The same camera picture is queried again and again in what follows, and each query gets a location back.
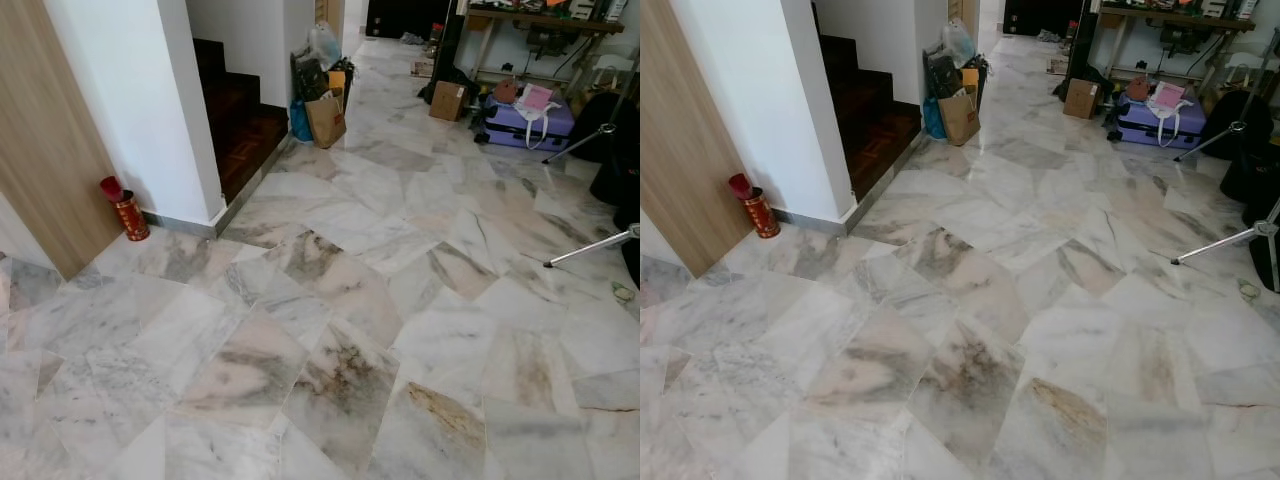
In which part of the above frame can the wooden work table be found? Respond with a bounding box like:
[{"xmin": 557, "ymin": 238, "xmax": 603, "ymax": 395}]
[
  {"xmin": 1097, "ymin": 3, "xmax": 1259, "ymax": 93},
  {"xmin": 463, "ymin": 5, "xmax": 628, "ymax": 96}
]

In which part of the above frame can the red gold tin canister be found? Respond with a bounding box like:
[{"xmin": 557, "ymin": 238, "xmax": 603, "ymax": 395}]
[
  {"xmin": 727, "ymin": 173, "xmax": 782, "ymax": 240},
  {"xmin": 99, "ymin": 176, "xmax": 152, "ymax": 243}
]

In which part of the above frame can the brown cardboard box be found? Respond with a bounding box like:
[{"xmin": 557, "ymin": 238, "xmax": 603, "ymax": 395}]
[
  {"xmin": 429, "ymin": 81, "xmax": 470, "ymax": 124},
  {"xmin": 1062, "ymin": 78, "xmax": 1102, "ymax": 121}
]

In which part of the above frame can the clear plastic bag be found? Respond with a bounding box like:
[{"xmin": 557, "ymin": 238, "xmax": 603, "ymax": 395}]
[
  {"xmin": 941, "ymin": 18, "xmax": 977, "ymax": 68},
  {"xmin": 307, "ymin": 21, "xmax": 344, "ymax": 70}
]

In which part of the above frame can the large black bag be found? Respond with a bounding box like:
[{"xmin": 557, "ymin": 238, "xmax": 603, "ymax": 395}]
[
  {"xmin": 1198, "ymin": 88, "xmax": 1280, "ymax": 205},
  {"xmin": 570, "ymin": 90, "xmax": 641, "ymax": 207}
]

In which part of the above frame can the light wooden door panel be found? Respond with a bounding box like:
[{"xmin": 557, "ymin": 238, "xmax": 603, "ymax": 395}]
[
  {"xmin": 0, "ymin": 0, "xmax": 123, "ymax": 281},
  {"xmin": 640, "ymin": 0, "xmax": 761, "ymax": 279}
]

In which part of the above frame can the pink white tote bag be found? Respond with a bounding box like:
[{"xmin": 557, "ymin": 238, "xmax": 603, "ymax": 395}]
[
  {"xmin": 513, "ymin": 83, "xmax": 563, "ymax": 151},
  {"xmin": 1146, "ymin": 81, "xmax": 1195, "ymax": 149}
]

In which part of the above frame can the thin silver tripod leg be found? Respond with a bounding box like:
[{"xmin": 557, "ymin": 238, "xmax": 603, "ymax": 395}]
[
  {"xmin": 542, "ymin": 60, "xmax": 641, "ymax": 165},
  {"xmin": 1174, "ymin": 30, "xmax": 1280, "ymax": 163}
]

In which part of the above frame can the dark wooden staircase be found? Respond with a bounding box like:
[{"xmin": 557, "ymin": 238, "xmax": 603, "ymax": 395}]
[
  {"xmin": 819, "ymin": 34, "xmax": 924, "ymax": 203},
  {"xmin": 192, "ymin": 38, "xmax": 292, "ymax": 204}
]

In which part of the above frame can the black bag pile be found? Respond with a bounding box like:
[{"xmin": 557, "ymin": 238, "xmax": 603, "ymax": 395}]
[
  {"xmin": 291, "ymin": 48, "xmax": 357, "ymax": 113},
  {"xmin": 925, "ymin": 45, "xmax": 991, "ymax": 111}
]

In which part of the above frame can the purple suitcase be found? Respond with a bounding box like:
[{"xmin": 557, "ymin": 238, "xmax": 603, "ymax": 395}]
[
  {"xmin": 474, "ymin": 92, "xmax": 577, "ymax": 154},
  {"xmin": 1108, "ymin": 92, "xmax": 1209, "ymax": 152}
]

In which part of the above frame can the brown paper bag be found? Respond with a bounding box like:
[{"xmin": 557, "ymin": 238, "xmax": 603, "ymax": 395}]
[
  {"xmin": 304, "ymin": 94, "xmax": 348, "ymax": 150},
  {"xmin": 937, "ymin": 91, "xmax": 983, "ymax": 148}
]

